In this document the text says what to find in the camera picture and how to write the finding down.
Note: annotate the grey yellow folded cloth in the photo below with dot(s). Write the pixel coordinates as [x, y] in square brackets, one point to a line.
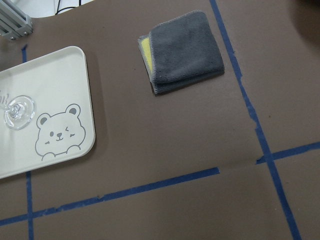
[180, 52]

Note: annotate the cream bear serving tray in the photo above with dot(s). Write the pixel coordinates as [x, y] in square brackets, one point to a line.
[62, 127]

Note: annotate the clear wine glass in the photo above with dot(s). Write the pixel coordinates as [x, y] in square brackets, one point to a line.
[18, 112]

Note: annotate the aluminium frame post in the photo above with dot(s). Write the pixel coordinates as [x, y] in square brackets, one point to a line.
[14, 23]

